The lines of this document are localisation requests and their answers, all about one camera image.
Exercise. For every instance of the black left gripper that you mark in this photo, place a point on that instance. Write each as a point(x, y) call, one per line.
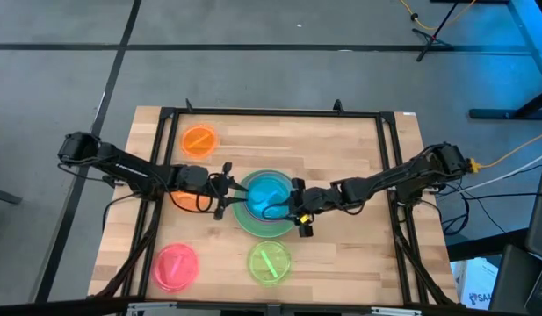
point(193, 179)

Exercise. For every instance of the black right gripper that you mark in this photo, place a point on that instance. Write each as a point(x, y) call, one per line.
point(319, 199)

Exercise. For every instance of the blue transparent plastic plate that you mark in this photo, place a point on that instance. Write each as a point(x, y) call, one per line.
point(264, 193)

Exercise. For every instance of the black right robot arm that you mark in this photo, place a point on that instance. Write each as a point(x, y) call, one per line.
point(385, 177)

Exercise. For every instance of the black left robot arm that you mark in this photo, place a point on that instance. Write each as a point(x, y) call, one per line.
point(125, 169)

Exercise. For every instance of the large dark green plastic plate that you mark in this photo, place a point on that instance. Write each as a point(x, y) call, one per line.
point(264, 229)

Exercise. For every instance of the orange transparent plastic plate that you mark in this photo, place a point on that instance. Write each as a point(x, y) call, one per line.
point(199, 141)
point(185, 201)

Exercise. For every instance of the light green transparent plastic plate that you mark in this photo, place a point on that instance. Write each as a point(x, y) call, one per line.
point(279, 252)

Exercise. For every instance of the red transparent plastic plate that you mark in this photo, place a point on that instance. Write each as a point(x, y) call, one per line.
point(174, 267)

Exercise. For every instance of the white cardboard box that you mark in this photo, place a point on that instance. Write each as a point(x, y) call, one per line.
point(474, 285)

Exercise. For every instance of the black stand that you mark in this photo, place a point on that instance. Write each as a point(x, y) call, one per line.
point(433, 39)

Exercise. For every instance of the black floor foot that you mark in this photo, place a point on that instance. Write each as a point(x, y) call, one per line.
point(2, 195)

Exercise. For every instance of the dark grey case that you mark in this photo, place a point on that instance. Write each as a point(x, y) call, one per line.
point(521, 281)

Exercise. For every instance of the black metal table frame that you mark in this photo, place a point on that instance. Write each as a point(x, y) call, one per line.
point(275, 112)

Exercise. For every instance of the blue lit table frame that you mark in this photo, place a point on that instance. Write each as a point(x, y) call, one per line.
point(532, 30)

